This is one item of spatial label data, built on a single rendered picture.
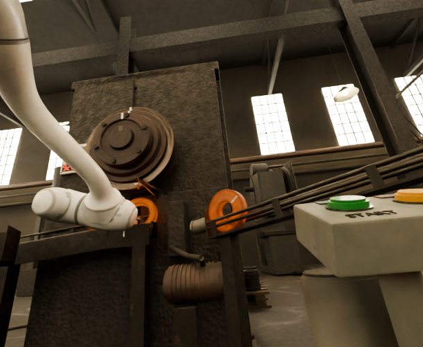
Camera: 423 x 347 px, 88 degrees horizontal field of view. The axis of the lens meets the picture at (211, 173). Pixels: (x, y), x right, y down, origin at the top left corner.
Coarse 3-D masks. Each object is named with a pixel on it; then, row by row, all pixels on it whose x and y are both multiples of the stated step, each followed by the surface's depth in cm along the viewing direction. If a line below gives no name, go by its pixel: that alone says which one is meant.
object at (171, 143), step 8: (120, 112) 119; (152, 112) 117; (104, 120) 118; (160, 120) 115; (96, 128) 117; (168, 128) 113; (168, 136) 111; (88, 144) 114; (168, 144) 110; (88, 152) 112; (168, 152) 108; (168, 160) 106; (160, 168) 106; (168, 168) 112; (152, 176) 104; (160, 176) 109; (112, 184) 105; (120, 184) 105; (128, 184) 104
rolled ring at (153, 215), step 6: (138, 198) 108; (144, 198) 108; (138, 204) 108; (144, 204) 107; (150, 204) 106; (150, 210) 104; (156, 210) 105; (150, 216) 102; (156, 216) 104; (144, 222) 101
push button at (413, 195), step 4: (400, 192) 24; (404, 192) 24; (408, 192) 23; (412, 192) 23; (416, 192) 23; (420, 192) 23; (396, 196) 24; (400, 196) 24; (404, 196) 23; (408, 196) 23; (412, 196) 23; (416, 196) 22; (420, 196) 22; (400, 200) 24; (404, 200) 23; (408, 200) 23; (412, 200) 23; (416, 200) 22; (420, 200) 22
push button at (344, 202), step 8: (328, 200) 25; (336, 200) 24; (344, 200) 23; (352, 200) 23; (360, 200) 23; (368, 200) 23; (336, 208) 23; (344, 208) 23; (352, 208) 22; (360, 208) 22
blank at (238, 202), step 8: (224, 192) 80; (232, 192) 78; (216, 200) 82; (224, 200) 79; (232, 200) 77; (240, 200) 75; (216, 208) 81; (232, 208) 76; (240, 208) 74; (216, 216) 80; (232, 216) 76; (232, 224) 75; (240, 224) 74
